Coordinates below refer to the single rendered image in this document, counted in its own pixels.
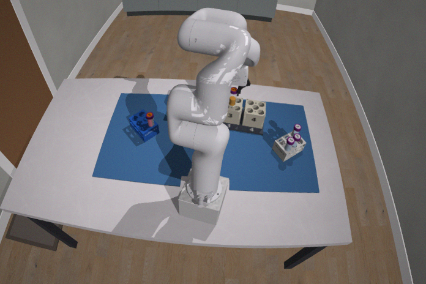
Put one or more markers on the blue bench mat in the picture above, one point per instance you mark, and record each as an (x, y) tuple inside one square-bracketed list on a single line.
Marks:
[(249, 161)]

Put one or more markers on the blue tube rack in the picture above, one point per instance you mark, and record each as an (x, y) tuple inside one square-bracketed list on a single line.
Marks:
[(139, 123)]

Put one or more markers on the white tube rack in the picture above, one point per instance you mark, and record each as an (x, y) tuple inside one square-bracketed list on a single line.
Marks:
[(278, 147)]

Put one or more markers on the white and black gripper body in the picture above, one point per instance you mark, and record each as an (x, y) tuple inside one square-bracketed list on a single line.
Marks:
[(242, 77)]

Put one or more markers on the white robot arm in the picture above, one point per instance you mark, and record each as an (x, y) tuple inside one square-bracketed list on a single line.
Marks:
[(204, 107)]

